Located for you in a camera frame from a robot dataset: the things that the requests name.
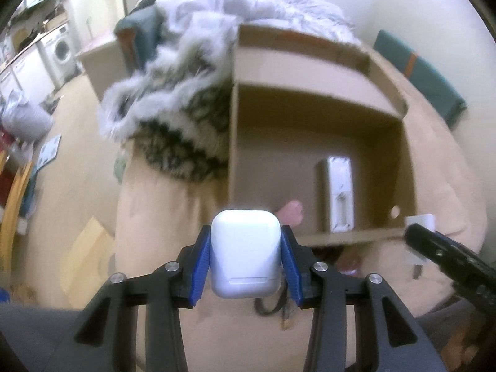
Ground white battery charger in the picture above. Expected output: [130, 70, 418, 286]
[321, 156, 355, 233]

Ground white earbuds case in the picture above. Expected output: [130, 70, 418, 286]
[210, 210, 281, 299]

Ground white power adapter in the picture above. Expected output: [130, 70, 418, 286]
[404, 213, 436, 281]

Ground beige bed blanket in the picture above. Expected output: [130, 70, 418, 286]
[116, 51, 488, 371]

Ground wooden stair railing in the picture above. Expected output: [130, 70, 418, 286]
[1, 161, 33, 286]

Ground pink small toy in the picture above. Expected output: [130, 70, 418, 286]
[275, 200, 303, 228]

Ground teal cushion orange stripe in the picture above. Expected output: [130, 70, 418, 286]
[373, 29, 467, 129]

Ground grey stuffed bag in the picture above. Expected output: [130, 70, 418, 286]
[1, 89, 54, 144]

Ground patterned fluffy fringe blanket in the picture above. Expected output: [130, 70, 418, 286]
[98, 39, 234, 181]

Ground brown cardboard box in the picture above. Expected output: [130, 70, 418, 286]
[229, 24, 417, 247]

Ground white washing machine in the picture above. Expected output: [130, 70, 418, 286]
[39, 23, 80, 89]

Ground white crumpled duvet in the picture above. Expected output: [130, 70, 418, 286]
[155, 0, 360, 45]

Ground black lanyard cord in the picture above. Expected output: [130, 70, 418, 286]
[253, 282, 290, 317]

